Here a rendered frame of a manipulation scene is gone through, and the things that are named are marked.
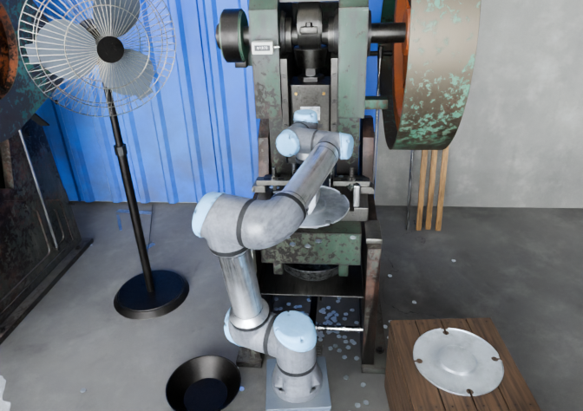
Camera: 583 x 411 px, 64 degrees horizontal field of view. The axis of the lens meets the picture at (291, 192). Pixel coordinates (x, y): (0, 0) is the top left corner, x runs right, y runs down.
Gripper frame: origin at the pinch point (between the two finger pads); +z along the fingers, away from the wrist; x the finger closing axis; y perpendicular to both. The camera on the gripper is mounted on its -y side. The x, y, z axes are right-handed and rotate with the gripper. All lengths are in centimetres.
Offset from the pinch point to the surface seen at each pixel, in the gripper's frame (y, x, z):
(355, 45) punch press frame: 22, -16, -52
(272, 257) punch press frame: 11.1, 14.8, 27.2
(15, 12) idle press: 65, 130, -61
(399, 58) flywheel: 61, -35, -39
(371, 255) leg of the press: 5.1, -23.1, 20.6
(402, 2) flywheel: 63, -35, -61
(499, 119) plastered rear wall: 150, -110, 17
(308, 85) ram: 26.6, 0.5, -37.2
